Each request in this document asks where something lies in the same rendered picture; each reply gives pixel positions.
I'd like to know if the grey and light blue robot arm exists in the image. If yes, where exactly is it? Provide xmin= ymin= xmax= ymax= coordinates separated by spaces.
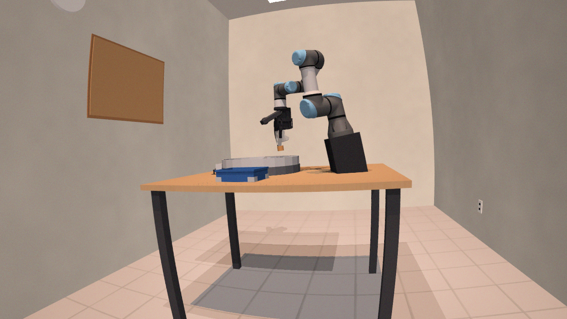
xmin=274 ymin=50 xmax=354 ymax=139

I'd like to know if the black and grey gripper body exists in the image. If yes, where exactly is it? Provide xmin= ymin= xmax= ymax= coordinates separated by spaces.
xmin=274 ymin=106 xmax=293 ymax=130

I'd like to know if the blue plastic crate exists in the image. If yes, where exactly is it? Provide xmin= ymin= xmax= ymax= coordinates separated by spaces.
xmin=214 ymin=167 xmax=269 ymax=182

